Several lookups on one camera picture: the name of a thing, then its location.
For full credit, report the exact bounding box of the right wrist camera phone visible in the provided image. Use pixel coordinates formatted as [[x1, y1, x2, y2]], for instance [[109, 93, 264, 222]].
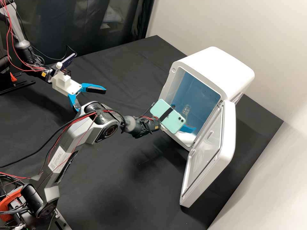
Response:
[[149, 98, 188, 134]]

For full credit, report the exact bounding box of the incubator door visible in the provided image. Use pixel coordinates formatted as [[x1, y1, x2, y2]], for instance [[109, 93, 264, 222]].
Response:
[[179, 99, 237, 208]]

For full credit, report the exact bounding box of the white incubator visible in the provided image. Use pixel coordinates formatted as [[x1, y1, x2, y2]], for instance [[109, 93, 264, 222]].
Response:
[[159, 46, 255, 152]]

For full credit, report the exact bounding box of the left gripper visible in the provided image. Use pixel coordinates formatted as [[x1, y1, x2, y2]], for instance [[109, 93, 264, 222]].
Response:
[[49, 76, 107, 113]]

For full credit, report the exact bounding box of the black cable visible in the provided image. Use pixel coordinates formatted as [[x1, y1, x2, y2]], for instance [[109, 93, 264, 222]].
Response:
[[0, 111, 101, 168]]

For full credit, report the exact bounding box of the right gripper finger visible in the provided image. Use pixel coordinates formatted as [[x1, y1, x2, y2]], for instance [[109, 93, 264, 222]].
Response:
[[179, 125, 198, 134]]

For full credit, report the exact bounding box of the left wrist camera phone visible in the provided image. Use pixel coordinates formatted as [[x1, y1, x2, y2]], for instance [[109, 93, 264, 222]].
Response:
[[55, 45, 78, 83]]

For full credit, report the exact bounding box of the wrist camera phone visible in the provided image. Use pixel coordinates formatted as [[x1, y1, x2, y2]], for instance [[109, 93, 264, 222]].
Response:
[[55, 45, 78, 83], [149, 98, 188, 134]]

